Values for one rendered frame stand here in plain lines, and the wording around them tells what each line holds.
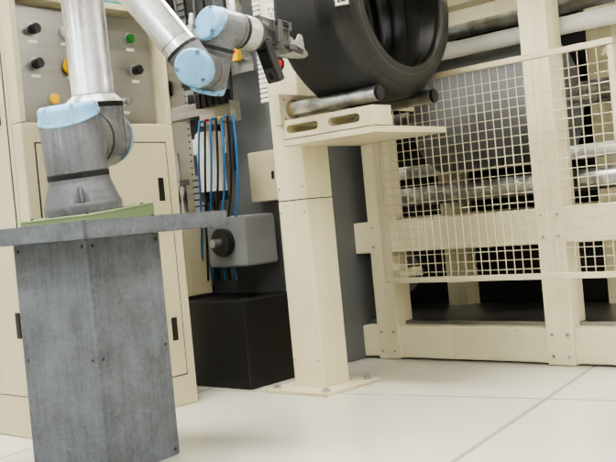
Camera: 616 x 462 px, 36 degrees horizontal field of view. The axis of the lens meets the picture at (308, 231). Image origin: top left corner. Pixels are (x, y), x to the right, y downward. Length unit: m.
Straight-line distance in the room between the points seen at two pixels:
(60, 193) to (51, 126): 0.16
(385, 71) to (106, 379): 1.19
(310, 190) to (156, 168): 0.49
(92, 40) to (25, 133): 0.39
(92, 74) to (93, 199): 0.37
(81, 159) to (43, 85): 0.60
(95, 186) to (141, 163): 0.67
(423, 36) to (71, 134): 1.32
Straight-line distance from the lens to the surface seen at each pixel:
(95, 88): 2.50
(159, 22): 2.32
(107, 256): 2.25
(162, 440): 2.40
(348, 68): 2.73
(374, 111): 2.70
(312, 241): 3.00
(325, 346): 3.04
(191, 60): 2.28
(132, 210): 2.32
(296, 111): 2.92
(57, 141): 2.31
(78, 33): 2.51
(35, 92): 2.85
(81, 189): 2.30
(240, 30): 2.45
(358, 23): 2.70
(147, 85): 3.09
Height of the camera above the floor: 0.57
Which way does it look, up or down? 1 degrees down
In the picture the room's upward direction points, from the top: 5 degrees counter-clockwise
